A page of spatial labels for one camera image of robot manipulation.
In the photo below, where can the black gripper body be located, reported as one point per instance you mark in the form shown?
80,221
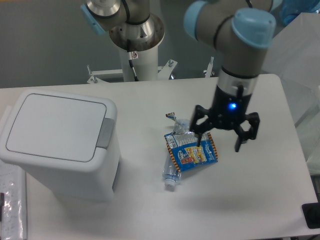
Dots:
231,99

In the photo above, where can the white trash can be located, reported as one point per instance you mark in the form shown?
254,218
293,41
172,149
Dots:
93,180

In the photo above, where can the white trash can lid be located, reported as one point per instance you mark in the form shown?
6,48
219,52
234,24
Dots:
52,126

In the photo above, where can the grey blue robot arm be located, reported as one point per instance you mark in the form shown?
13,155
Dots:
242,30

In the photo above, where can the blue snack bag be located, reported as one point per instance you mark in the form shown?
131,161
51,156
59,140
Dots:
185,152

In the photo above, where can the crushed clear plastic bottle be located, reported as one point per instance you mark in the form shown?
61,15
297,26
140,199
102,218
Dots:
170,174

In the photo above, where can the blue water jug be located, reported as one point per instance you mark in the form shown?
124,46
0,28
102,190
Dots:
290,9

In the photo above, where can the black device at edge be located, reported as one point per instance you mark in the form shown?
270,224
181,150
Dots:
311,212

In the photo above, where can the paper sheet in sleeve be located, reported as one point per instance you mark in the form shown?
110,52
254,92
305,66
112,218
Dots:
13,203

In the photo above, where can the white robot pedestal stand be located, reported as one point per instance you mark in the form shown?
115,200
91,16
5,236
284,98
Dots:
138,58

